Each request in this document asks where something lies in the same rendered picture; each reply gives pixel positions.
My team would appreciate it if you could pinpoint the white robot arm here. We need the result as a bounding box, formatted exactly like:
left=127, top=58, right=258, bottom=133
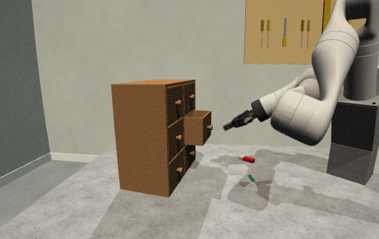
left=259, top=0, right=379, bottom=146

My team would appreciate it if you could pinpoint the brown wooden chest of drawers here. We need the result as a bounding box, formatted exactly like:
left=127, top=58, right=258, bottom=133
left=111, top=80, right=196, bottom=198

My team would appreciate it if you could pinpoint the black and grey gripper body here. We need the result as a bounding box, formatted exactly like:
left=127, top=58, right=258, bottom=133
left=240, top=99, right=269, bottom=122

